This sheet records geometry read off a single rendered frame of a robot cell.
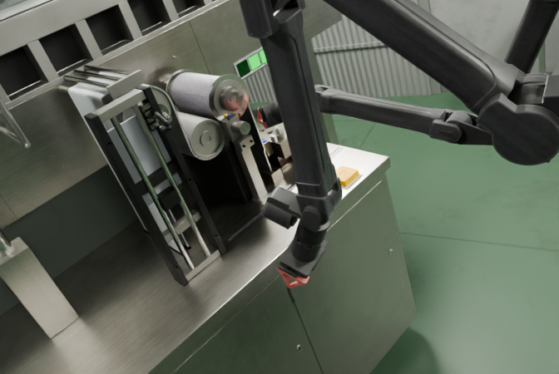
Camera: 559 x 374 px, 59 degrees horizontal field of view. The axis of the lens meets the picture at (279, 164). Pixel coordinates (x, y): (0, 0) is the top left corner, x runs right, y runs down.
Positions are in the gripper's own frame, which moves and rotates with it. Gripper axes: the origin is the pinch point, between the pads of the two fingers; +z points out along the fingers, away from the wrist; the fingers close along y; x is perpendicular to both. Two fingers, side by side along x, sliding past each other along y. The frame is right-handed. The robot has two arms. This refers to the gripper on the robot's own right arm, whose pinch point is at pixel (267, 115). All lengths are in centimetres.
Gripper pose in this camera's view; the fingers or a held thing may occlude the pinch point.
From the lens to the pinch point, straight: 154.0
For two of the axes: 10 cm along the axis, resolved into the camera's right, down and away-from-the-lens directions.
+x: -3.6, -9.3, -1.1
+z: -4.5, 0.7, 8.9
